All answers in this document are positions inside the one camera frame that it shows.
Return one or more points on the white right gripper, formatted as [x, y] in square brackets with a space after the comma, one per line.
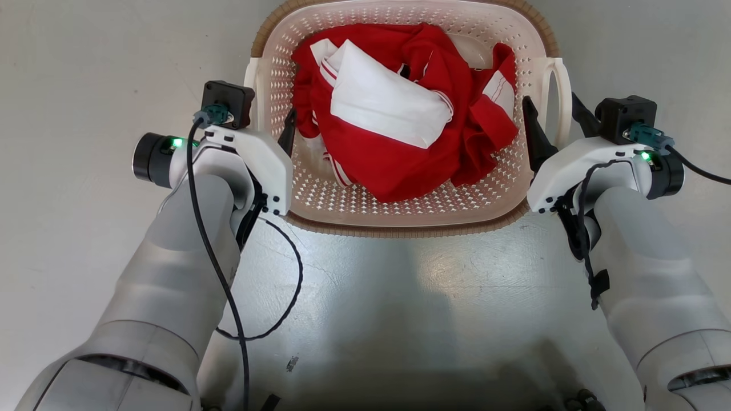
[565, 165]

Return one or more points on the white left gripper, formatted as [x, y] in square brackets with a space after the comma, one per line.
[268, 165]

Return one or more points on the white perforated plastic laundry basket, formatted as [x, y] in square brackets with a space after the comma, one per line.
[400, 216]

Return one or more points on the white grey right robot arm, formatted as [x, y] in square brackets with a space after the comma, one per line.
[645, 262]

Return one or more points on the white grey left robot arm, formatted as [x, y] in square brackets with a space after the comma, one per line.
[171, 274]

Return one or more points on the black robot base knobs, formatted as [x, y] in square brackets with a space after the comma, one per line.
[585, 401]

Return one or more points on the red and white garment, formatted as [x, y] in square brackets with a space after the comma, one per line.
[394, 154]

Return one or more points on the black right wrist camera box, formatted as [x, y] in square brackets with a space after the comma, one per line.
[622, 114]

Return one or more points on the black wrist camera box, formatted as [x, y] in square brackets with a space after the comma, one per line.
[622, 114]
[231, 98]

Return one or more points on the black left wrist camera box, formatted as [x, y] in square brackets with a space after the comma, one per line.
[231, 98]

